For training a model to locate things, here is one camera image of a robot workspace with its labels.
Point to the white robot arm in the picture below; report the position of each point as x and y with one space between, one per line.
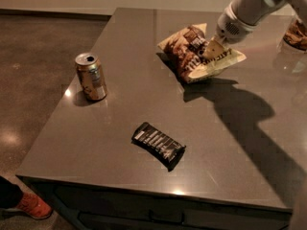
241 17

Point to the brown chip bag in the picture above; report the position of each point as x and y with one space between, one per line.
185 48

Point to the dark trouser leg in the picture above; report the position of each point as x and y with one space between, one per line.
10 194

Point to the dark cabinet drawer front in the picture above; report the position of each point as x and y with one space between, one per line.
107 210

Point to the black rxbar chocolate bar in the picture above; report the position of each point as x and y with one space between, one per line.
159 144

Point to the orange shoe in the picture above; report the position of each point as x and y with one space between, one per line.
34 206

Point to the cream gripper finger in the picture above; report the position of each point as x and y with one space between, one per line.
213 49

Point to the gold soda can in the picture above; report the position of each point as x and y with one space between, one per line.
91 76

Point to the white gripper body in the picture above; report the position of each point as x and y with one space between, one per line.
229 30

